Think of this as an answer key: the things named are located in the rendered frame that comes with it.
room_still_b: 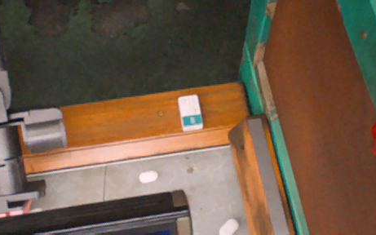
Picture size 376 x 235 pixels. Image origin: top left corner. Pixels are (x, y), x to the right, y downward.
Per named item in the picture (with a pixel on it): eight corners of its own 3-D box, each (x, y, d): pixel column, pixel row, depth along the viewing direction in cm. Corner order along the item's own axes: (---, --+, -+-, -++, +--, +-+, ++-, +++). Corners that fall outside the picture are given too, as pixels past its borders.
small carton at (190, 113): (178, 102, 93) (178, 97, 91) (196, 99, 93) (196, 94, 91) (183, 131, 90) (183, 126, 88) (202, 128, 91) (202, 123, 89)
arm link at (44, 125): (-21, 80, 80) (-25, 87, 72) (52, 70, 83) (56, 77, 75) (-7, 152, 83) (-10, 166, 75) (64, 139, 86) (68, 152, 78)
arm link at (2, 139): (-22, 119, 80) (-25, 125, 74) (23, 113, 81) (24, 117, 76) (-14, 161, 81) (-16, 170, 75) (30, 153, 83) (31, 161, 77)
